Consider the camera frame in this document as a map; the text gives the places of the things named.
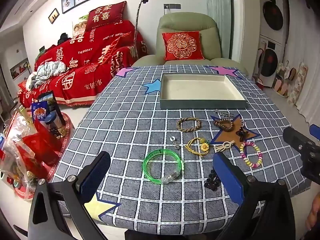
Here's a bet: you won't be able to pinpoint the white tumble dryer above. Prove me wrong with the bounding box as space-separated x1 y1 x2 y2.
260 0 288 40

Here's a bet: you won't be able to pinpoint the person's right forearm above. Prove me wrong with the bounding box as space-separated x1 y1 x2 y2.
305 194 320 230

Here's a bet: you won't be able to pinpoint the phone holder stand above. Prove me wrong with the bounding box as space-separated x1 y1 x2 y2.
134 0 150 53

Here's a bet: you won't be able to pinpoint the yellow flower hair tie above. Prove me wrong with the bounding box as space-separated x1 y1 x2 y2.
185 137 209 157

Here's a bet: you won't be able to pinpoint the silver hair clip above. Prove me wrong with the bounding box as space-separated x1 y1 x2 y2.
215 109 234 118

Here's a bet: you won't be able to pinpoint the blue snack packet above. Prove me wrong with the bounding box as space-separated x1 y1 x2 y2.
31 101 49 122

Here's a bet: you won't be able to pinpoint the small dark photo frame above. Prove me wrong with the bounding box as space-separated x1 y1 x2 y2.
48 8 60 24

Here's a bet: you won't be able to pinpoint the red gift bag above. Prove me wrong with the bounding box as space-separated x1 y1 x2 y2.
21 120 63 165

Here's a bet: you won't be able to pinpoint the red embroidered cushion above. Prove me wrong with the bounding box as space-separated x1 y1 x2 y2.
162 31 204 61

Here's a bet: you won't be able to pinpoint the blue star sticker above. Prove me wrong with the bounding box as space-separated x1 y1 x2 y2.
142 78 162 95

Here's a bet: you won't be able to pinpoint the green leather armchair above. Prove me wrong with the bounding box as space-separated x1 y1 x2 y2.
131 12 248 75

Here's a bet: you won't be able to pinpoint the white washing machine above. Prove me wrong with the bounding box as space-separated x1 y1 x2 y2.
252 36 284 88

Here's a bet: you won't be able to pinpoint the wooden bead bracelet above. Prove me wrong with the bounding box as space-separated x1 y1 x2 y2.
213 119 235 131

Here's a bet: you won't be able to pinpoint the purple star sticker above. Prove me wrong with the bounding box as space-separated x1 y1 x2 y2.
115 67 137 77

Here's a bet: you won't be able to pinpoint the grey tray with white inside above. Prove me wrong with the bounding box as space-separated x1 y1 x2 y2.
159 73 247 110

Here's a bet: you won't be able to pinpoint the jar with blue lid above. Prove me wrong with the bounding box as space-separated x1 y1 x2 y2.
45 112 63 133

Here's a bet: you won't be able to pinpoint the red printed pillow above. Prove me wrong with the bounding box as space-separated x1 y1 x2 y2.
85 1 127 32

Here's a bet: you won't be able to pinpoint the green plastic bangle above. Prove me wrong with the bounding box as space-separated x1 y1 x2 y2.
143 149 181 185

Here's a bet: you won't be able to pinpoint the black hair claw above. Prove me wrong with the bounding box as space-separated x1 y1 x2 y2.
235 126 249 140

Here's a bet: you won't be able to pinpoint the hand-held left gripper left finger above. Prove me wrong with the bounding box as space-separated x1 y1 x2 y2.
27 151 112 240

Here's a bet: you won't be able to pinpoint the black bead hair tie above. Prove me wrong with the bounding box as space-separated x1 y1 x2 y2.
204 169 222 189

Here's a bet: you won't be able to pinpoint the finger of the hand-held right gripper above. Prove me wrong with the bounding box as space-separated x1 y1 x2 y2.
282 127 317 153
309 124 320 140

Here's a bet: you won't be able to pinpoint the slipper rack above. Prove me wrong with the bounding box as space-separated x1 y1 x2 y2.
272 61 309 105

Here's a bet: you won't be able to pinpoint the yellow star sticker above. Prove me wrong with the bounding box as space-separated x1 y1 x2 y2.
84 191 122 220

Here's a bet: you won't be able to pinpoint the colourful bead bracelet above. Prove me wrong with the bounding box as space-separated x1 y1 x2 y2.
239 142 263 168

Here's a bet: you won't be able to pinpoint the portrait photo frame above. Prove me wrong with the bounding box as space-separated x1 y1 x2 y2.
61 0 75 14

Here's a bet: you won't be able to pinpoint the braided brown bracelet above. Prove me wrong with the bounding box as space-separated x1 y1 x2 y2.
176 117 202 132

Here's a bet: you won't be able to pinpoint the sofa with red cover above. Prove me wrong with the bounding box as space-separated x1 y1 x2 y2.
17 20 150 108

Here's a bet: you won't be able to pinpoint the red round side table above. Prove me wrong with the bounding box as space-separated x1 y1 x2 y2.
10 111 75 202

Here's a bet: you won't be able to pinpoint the grey white crumpled clothes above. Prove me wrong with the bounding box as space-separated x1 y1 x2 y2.
25 61 68 89

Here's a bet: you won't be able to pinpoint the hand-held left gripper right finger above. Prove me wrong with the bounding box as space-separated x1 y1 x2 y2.
212 151 297 240

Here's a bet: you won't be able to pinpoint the grey checked tablecloth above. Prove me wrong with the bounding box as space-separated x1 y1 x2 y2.
54 65 312 235

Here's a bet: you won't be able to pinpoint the cartoon poster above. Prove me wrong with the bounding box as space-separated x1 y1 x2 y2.
72 15 89 38

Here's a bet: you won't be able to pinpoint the pink star sticker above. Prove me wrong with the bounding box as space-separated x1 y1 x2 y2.
207 66 243 79

